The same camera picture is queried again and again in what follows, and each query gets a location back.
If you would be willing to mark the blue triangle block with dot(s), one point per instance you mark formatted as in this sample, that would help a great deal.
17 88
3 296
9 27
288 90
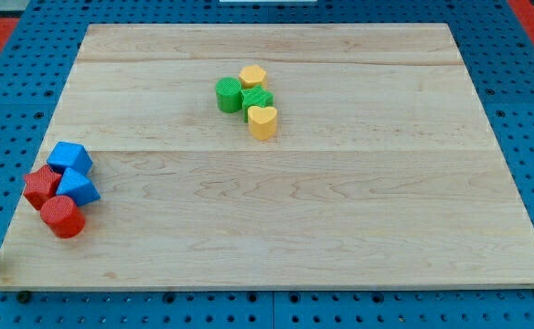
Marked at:
78 187

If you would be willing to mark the yellow heart block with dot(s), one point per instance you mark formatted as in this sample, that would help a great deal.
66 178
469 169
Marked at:
262 122

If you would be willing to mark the red cylinder block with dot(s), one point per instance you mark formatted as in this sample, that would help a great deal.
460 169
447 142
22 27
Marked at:
63 217

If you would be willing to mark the red star block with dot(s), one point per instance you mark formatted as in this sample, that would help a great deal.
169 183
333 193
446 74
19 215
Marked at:
41 185

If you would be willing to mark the blue cube block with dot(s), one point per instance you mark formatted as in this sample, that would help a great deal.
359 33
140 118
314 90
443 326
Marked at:
69 155

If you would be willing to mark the green cylinder block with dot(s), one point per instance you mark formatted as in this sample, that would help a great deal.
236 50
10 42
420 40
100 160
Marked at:
227 91

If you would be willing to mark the wooden board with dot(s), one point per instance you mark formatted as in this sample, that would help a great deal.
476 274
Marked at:
384 172

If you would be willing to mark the green star block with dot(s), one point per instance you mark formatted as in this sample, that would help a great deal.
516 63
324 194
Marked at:
255 96

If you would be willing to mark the yellow hexagon block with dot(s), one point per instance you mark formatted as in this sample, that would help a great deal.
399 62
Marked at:
253 75

